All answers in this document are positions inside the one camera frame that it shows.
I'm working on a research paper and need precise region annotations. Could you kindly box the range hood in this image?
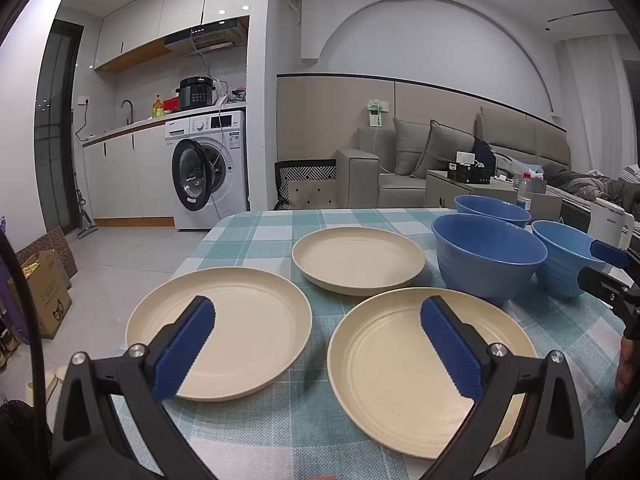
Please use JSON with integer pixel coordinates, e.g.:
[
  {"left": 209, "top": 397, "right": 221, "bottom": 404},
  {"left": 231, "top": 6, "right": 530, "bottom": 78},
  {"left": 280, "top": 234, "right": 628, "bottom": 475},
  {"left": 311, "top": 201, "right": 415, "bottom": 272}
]
[{"left": 164, "top": 16, "right": 248, "bottom": 58}]

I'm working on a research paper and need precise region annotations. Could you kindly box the black pressure cooker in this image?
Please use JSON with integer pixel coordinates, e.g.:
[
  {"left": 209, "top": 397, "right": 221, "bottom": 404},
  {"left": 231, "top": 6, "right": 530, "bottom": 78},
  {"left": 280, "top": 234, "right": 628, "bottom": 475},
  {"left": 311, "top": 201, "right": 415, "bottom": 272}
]
[{"left": 176, "top": 76, "right": 214, "bottom": 110}]

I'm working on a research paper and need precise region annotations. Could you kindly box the white washing machine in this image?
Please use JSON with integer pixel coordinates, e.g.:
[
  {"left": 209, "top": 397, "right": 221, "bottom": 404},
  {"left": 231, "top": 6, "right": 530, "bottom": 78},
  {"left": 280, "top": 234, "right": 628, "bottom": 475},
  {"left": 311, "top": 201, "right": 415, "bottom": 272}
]
[{"left": 165, "top": 108, "right": 248, "bottom": 231}]

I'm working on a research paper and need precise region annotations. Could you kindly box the white electric kettle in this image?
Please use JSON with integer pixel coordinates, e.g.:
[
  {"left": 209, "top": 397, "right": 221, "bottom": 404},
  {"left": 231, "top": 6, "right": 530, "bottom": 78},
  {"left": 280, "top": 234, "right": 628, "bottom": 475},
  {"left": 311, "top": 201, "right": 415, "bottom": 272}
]
[{"left": 587, "top": 198, "right": 634, "bottom": 250}]

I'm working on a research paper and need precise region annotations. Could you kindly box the plastic water bottle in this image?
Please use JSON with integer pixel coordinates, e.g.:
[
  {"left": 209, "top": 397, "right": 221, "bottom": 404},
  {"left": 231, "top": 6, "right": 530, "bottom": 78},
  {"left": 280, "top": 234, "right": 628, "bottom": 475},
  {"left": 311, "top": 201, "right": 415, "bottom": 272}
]
[{"left": 516, "top": 172, "right": 532, "bottom": 211}]

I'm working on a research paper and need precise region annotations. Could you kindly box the person's right hand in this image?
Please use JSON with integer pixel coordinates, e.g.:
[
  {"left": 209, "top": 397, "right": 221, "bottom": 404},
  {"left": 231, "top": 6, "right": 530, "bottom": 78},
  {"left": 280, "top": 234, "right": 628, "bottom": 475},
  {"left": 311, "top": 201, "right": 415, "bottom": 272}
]
[{"left": 615, "top": 337, "right": 636, "bottom": 393}]

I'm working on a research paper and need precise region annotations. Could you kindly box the grey blanket on bed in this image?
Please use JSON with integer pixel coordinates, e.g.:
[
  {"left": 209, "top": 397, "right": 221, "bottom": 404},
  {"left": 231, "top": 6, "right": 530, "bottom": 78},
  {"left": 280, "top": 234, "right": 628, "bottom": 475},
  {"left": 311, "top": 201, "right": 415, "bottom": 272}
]
[{"left": 542, "top": 162, "right": 639, "bottom": 217}]

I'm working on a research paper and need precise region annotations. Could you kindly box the grey cabinet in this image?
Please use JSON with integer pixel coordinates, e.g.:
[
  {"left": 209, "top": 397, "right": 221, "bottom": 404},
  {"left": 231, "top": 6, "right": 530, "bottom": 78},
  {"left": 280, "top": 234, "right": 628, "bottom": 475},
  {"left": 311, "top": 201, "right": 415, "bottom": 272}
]
[{"left": 425, "top": 170, "right": 562, "bottom": 221}]

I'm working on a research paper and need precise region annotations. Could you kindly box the beige plate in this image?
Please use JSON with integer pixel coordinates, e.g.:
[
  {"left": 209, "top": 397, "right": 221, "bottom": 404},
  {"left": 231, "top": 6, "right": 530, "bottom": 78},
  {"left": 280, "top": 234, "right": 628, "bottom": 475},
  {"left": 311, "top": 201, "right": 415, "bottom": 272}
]
[
  {"left": 125, "top": 266, "right": 312, "bottom": 402},
  {"left": 292, "top": 226, "right": 426, "bottom": 297},
  {"left": 328, "top": 287, "right": 536, "bottom": 460}
]

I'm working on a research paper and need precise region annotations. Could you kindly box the cardboard box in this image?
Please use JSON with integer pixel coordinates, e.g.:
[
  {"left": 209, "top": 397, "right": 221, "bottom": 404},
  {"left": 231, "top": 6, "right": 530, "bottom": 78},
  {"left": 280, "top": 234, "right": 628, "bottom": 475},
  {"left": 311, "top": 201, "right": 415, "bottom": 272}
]
[{"left": 1, "top": 249, "right": 73, "bottom": 344}]

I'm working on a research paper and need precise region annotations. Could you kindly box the patterned floor mat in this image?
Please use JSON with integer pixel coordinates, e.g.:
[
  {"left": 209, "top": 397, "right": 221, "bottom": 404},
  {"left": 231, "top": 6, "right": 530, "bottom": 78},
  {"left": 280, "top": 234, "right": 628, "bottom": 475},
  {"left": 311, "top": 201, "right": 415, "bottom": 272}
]
[{"left": 274, "top": 159, "right": 337, "bottom": 210}]

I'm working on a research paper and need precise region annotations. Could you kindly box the black organizer box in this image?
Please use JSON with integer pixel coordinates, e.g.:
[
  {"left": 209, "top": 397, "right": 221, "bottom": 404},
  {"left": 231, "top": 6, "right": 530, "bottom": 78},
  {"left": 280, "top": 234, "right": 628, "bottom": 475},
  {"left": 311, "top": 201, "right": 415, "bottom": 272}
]
[{"left": 447, "top": 160, "right": 495, "bottom": 184}]

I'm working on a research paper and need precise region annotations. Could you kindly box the grey sofa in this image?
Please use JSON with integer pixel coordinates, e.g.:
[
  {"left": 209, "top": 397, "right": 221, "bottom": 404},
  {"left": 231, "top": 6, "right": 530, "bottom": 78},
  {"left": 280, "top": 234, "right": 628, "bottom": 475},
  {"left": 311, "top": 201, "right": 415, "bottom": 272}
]
[{"left": 335, "top": 106, "right": 572, "bottom": 209}]

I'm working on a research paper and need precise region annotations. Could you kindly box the large dark blue bowl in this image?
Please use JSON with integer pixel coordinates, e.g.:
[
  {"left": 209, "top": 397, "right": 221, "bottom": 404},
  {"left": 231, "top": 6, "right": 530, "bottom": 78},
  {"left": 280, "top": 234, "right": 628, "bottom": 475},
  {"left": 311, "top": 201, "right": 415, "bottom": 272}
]
[{"left": 431, "top": 214, "right": 548, "bottom": 306}]

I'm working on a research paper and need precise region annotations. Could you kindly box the yellow oil bottle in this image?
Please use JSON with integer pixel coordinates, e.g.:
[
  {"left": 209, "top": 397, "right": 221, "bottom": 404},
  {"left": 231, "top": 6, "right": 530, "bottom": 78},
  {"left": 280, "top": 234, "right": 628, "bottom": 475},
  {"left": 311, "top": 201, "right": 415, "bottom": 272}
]
[{"left": 152, "top": 94, "right": 165, "bottom": 118}]

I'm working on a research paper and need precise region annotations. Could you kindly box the light blue ribbed bowl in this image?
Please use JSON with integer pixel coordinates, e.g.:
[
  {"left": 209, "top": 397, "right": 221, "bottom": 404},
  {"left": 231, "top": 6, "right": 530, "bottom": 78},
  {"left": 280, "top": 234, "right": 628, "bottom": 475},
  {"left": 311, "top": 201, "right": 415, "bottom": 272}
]
[{"left": 532, "top": 220, "right": 606, "bottom": 298}]

